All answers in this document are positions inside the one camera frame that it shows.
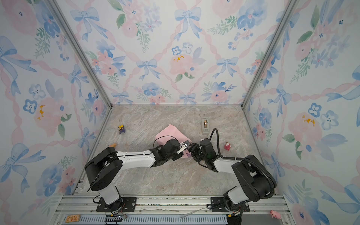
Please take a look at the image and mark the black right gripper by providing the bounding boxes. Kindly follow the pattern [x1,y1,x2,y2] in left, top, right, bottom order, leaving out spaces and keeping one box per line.
[188,142,208,162]

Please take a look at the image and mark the purple pink wrapping paper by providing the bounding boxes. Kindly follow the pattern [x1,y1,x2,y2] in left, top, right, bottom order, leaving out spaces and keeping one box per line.
[155,124,192,145]

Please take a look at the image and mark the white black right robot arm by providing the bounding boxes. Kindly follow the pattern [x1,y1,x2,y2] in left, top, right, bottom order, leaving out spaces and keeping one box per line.
[186,139,277,210]

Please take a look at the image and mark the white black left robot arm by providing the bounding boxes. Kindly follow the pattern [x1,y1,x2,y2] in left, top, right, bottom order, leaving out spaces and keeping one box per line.
[84,137,190,205]

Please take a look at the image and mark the tape dispenser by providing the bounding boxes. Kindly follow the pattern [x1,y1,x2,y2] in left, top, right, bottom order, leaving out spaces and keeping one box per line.
[201,118,210,134]

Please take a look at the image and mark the small red pink toy figure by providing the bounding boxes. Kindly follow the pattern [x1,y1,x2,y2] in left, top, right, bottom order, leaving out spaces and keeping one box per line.
[224,142,231,151]

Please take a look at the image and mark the purple yellow toy figure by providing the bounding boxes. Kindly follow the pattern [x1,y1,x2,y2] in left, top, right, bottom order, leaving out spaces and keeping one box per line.
[118,125,126,135]

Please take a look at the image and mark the pink pig toy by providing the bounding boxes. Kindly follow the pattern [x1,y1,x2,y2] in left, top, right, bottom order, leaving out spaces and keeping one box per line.
[270,210,281,219]

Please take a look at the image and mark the orange tag label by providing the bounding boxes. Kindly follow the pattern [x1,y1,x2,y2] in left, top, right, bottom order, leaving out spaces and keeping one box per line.
[65,214,81,223]

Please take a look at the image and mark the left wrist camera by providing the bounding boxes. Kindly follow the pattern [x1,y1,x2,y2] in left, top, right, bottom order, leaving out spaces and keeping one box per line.
[177,140,190,154]

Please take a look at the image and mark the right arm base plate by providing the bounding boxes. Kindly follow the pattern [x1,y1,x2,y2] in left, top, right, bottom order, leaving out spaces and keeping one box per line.
[207,197,250,214]

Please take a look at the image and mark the black corrugated cable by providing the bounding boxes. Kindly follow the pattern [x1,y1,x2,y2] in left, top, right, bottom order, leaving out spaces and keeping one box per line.
[208,128,278,199]

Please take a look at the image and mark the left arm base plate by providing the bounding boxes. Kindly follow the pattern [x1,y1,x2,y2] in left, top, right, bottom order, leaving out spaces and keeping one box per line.
[96,197,137,214]

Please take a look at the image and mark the aluminium front rail frame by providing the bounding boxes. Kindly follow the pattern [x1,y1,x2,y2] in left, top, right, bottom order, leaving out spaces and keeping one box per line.
[50,194,295,225]

